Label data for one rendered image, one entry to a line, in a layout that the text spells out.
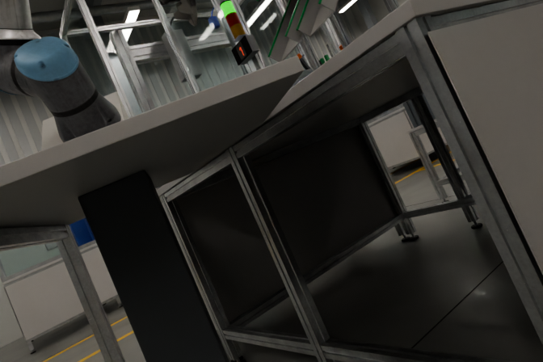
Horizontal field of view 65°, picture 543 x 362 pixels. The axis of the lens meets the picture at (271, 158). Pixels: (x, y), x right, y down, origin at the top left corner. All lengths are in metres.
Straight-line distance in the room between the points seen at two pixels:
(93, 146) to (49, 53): 0.39
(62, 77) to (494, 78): 0.86
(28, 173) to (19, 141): 8.80
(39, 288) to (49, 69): 5.16
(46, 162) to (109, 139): 0.09
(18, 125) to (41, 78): 8.58
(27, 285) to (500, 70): 5.71
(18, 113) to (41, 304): 4.69
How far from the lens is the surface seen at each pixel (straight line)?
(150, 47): 2.62
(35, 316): 6.07
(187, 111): 0.69
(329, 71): 0.89
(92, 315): 1.56
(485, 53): 0.88
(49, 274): 6.07
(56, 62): 1.02
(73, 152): 0.69
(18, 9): 1.16
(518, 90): 0.93
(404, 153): 6.47
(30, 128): 9.59
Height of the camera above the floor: 0.68
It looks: 3 degrees up
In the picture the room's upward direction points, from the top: 24 degrees counter-clockwise
